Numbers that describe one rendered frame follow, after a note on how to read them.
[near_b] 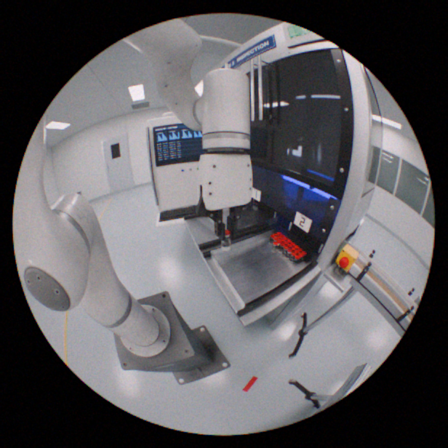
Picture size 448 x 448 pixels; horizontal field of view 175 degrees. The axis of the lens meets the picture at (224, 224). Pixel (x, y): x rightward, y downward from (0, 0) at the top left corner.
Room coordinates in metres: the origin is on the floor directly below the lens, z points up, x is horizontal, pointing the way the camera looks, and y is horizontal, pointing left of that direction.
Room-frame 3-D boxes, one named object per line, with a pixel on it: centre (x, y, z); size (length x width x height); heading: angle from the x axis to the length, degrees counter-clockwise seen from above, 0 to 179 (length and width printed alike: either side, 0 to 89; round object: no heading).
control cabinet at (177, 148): (1.14, 0.34, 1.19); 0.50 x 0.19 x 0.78; 109
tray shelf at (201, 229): (0.55, -0.12, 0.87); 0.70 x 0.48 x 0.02; 27
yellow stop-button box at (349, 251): (0.26, -0.47, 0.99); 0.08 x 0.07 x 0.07; 117
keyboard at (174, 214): (0.94, 0.30, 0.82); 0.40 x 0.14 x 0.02; 109
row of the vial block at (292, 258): (0.42, -0.25, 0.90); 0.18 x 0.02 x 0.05; 26
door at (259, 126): (0.95, -0.11, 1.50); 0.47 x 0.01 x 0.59; 27
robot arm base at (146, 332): (0.08, 0.25, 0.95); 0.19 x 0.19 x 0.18
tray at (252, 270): (0.38, -0.16, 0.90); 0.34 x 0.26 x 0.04; 116
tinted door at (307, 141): (0.55, -0.31, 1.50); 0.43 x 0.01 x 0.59; 27
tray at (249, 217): (0.73, -0.10, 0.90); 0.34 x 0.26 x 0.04; 117
